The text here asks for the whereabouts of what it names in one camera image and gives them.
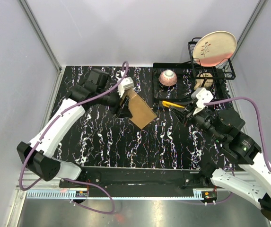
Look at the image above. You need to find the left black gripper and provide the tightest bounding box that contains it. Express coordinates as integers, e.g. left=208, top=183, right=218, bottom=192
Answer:
left=97, top=86, right=133, bottom=118

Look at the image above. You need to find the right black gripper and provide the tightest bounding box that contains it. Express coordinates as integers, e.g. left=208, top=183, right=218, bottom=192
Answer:
left=168, top=98, right=224, bottom=142

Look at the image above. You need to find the yellow black utility knife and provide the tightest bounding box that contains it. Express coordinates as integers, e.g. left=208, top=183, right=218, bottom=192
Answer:
left=161, top=101, right=185, bottom=108

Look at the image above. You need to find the brown cardboard express box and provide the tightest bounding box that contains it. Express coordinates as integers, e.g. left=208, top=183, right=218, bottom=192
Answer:
left=126, top=89, right=156, bottom=129

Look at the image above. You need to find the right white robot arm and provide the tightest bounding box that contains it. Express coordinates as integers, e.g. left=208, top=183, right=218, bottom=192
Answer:
left=170, top=103, right=271, bottom=222

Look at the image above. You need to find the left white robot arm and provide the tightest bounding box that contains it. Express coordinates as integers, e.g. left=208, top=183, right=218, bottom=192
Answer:
left=17, top=69, right=134, bottom=187

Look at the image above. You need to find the pink patterned bowl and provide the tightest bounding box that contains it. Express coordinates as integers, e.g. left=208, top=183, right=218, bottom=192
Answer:
left=158, top=70, right=177, bottom=87

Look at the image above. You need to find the beige ceramic mug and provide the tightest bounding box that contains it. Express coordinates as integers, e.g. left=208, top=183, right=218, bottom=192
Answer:
left=193, top=72, right=213, bottom=90

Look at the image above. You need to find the cream pink plate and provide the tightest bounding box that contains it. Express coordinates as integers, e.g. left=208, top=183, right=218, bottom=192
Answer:
left=192, top=31, right=237, bottom=67

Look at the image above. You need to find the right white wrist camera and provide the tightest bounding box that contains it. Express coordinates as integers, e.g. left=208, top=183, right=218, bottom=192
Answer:
left=191, top=87, right=214, bottom=115

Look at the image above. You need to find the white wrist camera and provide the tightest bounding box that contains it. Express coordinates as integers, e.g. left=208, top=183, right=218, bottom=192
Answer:
left=117, top=77, right=134, bottom=98
left=191, top=87, right=214, bottom=115

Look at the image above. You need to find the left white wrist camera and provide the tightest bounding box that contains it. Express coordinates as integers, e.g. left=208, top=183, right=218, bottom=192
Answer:
left=117, top=77, right=134, bottom=98

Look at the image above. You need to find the black wire dish rack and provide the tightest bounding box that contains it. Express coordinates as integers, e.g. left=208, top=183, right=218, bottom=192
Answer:
left=152, top=37, right=236, bottom=103

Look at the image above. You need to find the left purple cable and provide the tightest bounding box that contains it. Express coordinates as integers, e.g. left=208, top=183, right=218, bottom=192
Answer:
left=18, top=61, right=129, bottom=215

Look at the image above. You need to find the purple cable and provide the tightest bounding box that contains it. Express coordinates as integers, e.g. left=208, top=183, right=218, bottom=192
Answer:
left=177, top=96, right=271, bottom=205
left=18, top=61, right=129, bottom=215

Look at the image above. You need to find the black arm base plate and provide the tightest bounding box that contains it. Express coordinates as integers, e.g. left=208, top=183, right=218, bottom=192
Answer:
left=59, top=165, right=228, bottom=190

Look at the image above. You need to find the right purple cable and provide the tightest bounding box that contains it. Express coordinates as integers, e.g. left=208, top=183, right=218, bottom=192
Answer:
left=177, top=96, right=271, bottom=205

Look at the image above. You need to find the aluminium frame rail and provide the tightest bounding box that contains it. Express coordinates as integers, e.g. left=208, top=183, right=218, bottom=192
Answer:
left=18, top=0, right=63, bottom=73

